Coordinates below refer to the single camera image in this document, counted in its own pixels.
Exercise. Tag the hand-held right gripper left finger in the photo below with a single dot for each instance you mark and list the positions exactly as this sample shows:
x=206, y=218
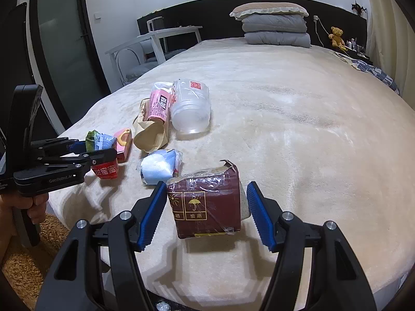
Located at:
x=152, y=213

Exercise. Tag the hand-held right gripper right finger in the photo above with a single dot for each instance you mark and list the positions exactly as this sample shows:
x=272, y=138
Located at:
x=259, y=213

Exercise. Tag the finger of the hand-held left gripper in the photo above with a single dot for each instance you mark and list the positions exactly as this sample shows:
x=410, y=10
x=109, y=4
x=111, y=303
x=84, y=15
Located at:
x=77, y=145
x=97, y=157

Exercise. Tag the green and blue packet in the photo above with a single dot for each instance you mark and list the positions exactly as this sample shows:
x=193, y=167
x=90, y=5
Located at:
x=100, y=141

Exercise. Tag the small pink box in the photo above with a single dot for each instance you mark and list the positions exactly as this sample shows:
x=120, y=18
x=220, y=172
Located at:
x=124, y=142

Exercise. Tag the dark red cardboard box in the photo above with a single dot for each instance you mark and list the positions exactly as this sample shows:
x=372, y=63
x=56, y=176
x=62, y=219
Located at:
x=204, y=201

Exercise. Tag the person's left hand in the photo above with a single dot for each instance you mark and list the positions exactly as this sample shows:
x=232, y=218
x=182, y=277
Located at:
x=38, y=209

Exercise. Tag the red printed packet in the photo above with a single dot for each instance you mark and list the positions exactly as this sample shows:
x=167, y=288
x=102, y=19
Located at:
x=105, y=171

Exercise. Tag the blue and white crumpled packet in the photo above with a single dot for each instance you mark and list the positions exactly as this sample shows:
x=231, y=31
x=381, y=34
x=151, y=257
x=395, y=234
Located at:
x=159, y=167

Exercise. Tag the brown paper bag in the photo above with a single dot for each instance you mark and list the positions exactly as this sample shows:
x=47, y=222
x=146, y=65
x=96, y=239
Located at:
x=150, y=136

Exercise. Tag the white bag roll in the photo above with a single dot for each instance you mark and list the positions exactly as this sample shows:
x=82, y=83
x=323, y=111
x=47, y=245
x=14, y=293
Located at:
x=157, y=103

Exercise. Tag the bed with beige blanket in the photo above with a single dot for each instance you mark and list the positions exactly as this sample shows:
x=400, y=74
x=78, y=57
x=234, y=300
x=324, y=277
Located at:
x=291, y=136

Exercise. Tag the brown shaggy rug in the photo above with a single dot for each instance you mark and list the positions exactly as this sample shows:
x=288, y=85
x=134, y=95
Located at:
x=26, y=275

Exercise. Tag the grey cushion chair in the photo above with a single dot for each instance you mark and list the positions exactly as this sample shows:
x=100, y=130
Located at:
x=141, y=69

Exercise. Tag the clear plastic cup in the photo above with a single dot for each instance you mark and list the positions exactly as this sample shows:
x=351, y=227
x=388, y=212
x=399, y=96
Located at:
x=191, y=110

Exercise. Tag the dark framed glass door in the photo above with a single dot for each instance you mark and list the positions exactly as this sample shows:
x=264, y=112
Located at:
x=61, y=39

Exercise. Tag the white desk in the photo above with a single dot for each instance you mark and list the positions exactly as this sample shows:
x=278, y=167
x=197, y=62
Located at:
x=168, y=32

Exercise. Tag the white-backed chair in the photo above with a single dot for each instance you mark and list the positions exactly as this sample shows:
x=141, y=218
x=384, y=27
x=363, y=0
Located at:
x=155, y=22

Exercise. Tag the folded grey quilt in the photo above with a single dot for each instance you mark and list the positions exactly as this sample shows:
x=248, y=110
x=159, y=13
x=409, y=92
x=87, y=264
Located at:
x=274, y=24
x=277, y=39

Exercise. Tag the cream printed cloth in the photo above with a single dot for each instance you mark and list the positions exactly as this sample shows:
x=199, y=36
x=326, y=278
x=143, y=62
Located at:
x=347, y=59

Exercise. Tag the black headboard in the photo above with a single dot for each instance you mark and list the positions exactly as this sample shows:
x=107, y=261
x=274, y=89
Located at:
x=210, y=16

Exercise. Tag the blue patterned cloth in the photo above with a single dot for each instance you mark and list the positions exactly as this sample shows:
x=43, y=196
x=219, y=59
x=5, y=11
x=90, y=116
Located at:
x=379, y=74

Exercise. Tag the cluster of small bottles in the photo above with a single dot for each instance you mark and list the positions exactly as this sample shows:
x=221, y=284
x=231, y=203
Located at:
x=355, y=46

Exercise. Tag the brown teddy bear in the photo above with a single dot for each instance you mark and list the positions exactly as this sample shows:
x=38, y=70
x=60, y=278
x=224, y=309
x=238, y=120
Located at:
x=336, y=35

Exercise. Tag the beige pillow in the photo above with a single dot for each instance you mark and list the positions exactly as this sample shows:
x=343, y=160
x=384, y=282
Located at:
x=269, y=9

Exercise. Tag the cream curtain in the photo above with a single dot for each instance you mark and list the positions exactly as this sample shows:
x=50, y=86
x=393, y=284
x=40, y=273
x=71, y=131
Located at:
x=389, y=39

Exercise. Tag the dark plant ornament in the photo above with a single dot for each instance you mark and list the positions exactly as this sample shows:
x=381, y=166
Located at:
x=359, y=8

